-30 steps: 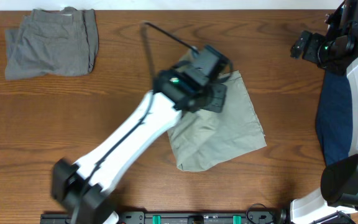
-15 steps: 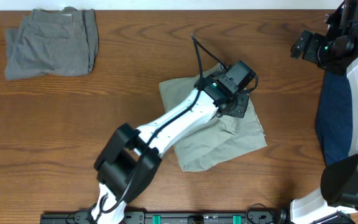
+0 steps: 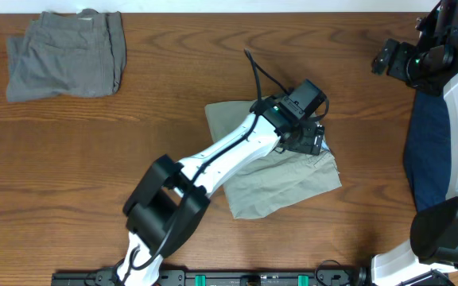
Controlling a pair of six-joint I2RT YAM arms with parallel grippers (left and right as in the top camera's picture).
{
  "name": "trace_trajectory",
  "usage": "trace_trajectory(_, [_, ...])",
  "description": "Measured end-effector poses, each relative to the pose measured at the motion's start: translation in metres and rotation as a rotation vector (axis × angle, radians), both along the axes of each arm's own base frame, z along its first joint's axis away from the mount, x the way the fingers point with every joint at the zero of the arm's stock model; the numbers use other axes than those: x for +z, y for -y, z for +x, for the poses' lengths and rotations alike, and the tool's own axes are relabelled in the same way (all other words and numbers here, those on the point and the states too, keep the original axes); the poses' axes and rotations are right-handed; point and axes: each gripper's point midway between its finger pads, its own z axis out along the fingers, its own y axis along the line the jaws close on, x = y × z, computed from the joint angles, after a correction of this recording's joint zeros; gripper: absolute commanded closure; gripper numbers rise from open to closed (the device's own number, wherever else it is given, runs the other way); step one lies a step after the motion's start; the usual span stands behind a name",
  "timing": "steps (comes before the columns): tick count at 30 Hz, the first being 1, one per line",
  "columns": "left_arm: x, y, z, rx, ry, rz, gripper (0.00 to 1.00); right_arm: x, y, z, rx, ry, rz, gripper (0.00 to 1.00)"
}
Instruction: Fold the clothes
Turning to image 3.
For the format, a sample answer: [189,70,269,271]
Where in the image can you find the left black cable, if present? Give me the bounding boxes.
[119,48,330,285]

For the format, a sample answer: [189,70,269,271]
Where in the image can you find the khaki beige shorts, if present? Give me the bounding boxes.
[204,99,343,221]

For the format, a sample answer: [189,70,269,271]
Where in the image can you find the navy blue garment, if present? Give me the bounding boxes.
[403,91,451,211]

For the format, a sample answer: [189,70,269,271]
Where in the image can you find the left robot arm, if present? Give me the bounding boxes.
[114,99,322,285]

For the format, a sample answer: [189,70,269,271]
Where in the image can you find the folded grey shorts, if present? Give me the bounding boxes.
[6,9,126,102]

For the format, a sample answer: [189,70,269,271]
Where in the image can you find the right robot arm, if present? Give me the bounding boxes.
[369,1,458,285]

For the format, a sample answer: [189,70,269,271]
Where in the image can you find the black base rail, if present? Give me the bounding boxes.
[51,262,372,286]

